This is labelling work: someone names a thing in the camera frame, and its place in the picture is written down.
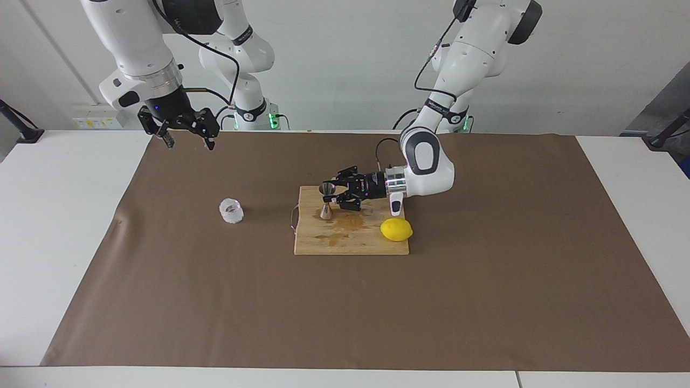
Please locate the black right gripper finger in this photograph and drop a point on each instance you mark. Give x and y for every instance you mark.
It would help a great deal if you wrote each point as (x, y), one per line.
(207, 123)
(150, 123)

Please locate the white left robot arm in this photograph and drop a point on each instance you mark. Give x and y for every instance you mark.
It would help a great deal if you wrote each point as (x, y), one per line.
(431, 178)

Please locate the wooden cutting board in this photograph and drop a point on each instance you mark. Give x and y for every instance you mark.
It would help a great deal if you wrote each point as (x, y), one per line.
(356, 245)

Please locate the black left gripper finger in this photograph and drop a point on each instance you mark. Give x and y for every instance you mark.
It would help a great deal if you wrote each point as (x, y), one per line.
(350, 202)
(347, 178)

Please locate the blue object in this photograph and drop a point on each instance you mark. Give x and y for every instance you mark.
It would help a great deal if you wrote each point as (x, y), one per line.
(686, 167)

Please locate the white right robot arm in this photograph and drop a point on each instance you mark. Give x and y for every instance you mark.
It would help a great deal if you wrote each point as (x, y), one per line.
(135, 43)

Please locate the dark grey partition panel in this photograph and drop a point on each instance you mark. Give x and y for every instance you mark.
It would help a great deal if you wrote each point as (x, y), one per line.
(663, 102)

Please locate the yellow lemon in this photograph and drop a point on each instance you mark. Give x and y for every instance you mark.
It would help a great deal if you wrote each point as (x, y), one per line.
(396, 229)

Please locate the small clear glass cup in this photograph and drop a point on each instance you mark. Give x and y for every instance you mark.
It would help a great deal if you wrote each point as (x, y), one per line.
(232, 211)

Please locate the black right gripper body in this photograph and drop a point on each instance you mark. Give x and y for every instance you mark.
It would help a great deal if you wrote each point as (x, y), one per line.
(170, 108)

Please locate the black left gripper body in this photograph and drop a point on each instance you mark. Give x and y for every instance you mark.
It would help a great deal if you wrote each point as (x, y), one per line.
(372, 186)

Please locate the steel double jigger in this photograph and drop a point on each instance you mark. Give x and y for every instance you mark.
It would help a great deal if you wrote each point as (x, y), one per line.
(326, 211)

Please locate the brown paper table mat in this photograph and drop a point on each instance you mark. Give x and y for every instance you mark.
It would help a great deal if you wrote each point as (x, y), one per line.
(215, 323)

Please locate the white wall socket box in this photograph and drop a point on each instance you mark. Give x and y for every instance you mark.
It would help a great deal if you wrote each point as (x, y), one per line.
(97, 116)

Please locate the black camera stand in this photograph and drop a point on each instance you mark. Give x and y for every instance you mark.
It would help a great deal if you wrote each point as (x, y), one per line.
(29, 134)
(659, 141)

